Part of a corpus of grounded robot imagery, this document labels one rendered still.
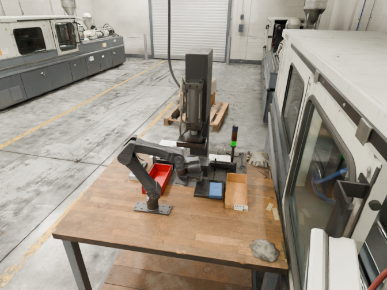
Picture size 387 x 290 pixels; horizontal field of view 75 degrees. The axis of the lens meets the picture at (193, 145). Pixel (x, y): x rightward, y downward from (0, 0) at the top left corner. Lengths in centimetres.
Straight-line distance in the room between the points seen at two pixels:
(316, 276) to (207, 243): 79
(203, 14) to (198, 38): 87
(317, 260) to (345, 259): 5
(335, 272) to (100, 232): 107
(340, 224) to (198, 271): 152
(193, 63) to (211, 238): 93
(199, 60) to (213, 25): 920
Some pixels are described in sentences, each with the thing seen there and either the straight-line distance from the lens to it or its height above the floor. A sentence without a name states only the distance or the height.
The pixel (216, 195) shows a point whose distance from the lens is 145.
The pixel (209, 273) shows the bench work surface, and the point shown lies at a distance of 201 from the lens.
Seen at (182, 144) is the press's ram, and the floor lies 113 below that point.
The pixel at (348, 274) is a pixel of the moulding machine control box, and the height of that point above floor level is 146.
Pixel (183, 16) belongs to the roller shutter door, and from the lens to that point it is 1091.
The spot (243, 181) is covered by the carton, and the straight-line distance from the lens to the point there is 163.
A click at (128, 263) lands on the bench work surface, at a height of 22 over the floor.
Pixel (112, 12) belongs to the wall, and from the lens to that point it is 1209.
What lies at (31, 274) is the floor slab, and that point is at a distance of 259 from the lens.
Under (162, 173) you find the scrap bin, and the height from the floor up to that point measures 91.
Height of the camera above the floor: 187
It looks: 28 degrees down
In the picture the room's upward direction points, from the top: 1 degrees clockwise
